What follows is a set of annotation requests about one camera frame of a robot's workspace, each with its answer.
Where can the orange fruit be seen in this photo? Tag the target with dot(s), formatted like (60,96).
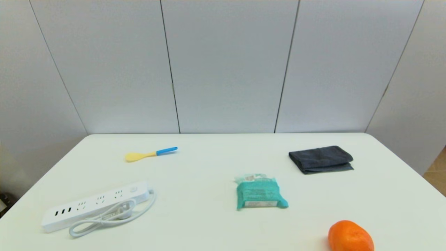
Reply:
(350,237)

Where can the teal wet wipes pack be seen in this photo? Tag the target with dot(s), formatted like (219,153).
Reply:
(259,193)

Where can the dark grey folded towel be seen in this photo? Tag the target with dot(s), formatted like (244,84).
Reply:
(320,157)

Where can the white power strip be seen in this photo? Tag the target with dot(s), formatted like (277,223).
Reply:
(87,207)

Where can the dark object beside table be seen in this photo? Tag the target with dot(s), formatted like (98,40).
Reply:
(4,201)

